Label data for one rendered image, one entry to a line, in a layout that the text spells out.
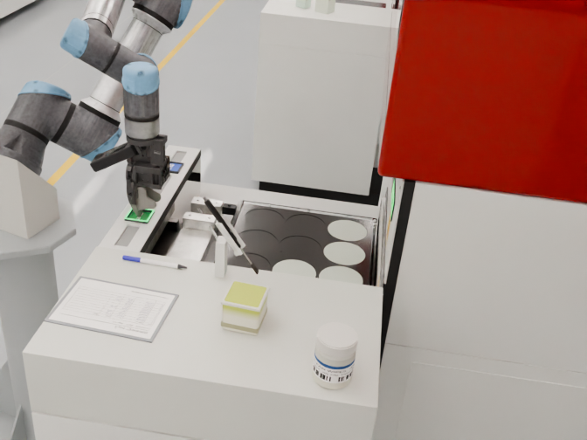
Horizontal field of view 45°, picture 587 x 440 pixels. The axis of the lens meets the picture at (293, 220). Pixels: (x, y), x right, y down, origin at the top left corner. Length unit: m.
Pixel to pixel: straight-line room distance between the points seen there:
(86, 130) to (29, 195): 0.22
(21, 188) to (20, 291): 0.32
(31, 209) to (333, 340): 0.96
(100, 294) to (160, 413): 0.27
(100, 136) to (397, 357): 0.94
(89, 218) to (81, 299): 2.15
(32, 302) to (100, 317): 0.68
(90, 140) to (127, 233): 0.36
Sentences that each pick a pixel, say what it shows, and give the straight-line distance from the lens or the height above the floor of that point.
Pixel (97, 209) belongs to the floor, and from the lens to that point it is 3.65.
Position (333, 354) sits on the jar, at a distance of 1.19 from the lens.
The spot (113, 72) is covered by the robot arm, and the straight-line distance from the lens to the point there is 1.62.
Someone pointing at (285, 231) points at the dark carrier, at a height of 0.90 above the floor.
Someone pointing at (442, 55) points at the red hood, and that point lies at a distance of 1.28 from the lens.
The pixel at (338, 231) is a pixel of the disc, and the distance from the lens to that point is 1.79.
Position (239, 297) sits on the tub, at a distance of 1.32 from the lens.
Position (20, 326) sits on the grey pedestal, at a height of 0.53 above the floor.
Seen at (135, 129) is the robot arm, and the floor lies 1.20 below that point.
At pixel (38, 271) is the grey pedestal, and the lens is 2.00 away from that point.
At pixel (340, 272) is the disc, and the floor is 0.90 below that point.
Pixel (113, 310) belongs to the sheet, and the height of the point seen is 0.97.
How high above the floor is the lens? 1.83
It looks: 31 degrees down
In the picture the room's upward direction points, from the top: 5 degrees clockwise
